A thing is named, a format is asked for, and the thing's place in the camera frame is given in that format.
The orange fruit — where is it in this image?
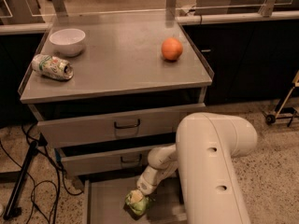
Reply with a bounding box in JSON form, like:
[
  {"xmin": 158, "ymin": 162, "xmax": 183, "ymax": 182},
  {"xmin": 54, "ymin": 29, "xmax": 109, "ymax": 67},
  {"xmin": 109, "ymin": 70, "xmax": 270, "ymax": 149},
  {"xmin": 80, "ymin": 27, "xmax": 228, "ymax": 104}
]
[{"xmin": 161, "ymin": 37, "xmax": 183, "ymax": 61}]

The black tripod leg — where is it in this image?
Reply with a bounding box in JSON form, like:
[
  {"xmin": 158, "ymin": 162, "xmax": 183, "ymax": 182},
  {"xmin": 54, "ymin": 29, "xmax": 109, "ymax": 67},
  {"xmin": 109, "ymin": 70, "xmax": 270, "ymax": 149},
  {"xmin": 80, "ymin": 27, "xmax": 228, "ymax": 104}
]
[{"xmin": 3, "ymin": 141, "xmax": 37, "ymax": 220}]

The white ceramic bowl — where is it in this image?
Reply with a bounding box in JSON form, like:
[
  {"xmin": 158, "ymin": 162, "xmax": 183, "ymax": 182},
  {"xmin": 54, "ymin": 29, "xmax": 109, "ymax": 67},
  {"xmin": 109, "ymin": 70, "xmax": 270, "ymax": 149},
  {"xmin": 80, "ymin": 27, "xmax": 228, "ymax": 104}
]
[{"xmin": 50, "ymin": 28, "xmax": 86, "ymax": 57}]

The green jalapeno chip bag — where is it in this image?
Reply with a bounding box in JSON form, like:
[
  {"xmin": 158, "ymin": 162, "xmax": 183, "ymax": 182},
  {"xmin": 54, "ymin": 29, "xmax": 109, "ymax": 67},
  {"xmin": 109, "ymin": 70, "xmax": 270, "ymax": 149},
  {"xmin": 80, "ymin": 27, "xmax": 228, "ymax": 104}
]
[{"xmin": 125, "ymin": 191, "xmax": 153, "ymax": 217}]

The bottom drawer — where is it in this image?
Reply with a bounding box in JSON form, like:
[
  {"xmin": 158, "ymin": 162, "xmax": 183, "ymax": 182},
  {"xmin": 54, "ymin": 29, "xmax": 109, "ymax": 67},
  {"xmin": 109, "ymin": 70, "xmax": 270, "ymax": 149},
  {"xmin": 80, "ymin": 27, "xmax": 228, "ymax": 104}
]
[{"xmin": 83, "ymin": 176, "xmax": 187, "ymax": 224}]

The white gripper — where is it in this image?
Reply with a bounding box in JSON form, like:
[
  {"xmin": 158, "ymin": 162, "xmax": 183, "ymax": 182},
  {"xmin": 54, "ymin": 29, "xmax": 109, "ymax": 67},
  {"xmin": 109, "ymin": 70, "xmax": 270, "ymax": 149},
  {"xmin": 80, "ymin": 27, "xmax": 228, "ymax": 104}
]
[{"xmin": 130, "ymin": 166, "xmax": 166, "ymax": 203}]

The grey metal drawer cabinet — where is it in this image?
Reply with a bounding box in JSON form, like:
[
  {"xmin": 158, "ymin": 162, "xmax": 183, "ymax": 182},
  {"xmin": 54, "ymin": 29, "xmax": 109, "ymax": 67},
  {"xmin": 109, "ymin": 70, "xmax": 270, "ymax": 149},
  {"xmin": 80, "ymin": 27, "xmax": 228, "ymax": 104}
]
[{"xmin": 18, "ymin": 10, "xmax": 215, "ymax": 224}]

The black floor cable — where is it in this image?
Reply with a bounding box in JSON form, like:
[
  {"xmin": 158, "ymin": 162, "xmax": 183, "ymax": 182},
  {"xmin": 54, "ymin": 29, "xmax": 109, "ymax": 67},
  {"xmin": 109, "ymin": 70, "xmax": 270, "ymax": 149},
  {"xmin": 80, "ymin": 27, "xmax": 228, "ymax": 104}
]
[{"xmin": 0, "ymin": 121, "xmax": 84, "ymax": 224}]

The crushed green soda can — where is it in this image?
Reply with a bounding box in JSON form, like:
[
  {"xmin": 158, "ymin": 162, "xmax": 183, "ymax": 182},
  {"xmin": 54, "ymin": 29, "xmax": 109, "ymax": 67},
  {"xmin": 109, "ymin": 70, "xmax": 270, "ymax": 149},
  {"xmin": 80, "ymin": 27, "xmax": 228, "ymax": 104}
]
[{"xmin": 31, "ymin": 54, "xmax": 74, "ymax": 80}]

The drawer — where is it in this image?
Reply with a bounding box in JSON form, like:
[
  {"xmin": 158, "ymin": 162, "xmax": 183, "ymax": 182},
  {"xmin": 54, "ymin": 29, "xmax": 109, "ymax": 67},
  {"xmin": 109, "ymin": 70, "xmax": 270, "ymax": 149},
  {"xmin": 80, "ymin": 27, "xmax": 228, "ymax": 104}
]
[
  {"xmin": 62, "ymin": 144, "xmax": 169, "ymax": 176},
  {"xmin": 83, "ymin": 176, "xmax": 187, "ymax": 224},
  {"xmin": 37, "ymin": 103, "xmax": 205, "ymax": 147}
]

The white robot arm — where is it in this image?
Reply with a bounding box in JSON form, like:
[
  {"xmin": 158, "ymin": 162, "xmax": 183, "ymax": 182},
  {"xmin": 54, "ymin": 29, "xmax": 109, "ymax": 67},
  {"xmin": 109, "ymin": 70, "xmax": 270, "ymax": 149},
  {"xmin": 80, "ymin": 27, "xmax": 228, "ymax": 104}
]
[{"xmin": 125, "ymin": 113, "xmax": 258, "ymax": 224}]

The top drawer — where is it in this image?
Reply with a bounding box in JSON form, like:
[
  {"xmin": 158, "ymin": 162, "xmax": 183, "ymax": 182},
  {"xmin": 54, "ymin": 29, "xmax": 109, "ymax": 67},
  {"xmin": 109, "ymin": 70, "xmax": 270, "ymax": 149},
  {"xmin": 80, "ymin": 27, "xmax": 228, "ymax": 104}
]
[{"xmin": 37, "ymin": 103, "xmax": 205, "ymax": 147}]

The middle drawer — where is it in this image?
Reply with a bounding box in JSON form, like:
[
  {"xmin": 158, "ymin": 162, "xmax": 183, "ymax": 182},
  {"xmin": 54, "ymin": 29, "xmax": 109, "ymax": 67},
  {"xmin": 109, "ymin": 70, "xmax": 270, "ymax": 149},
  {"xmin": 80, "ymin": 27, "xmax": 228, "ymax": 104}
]
[{"xmin": 62, "ymin": 144, "xmax": 169, "ymax": 176}]

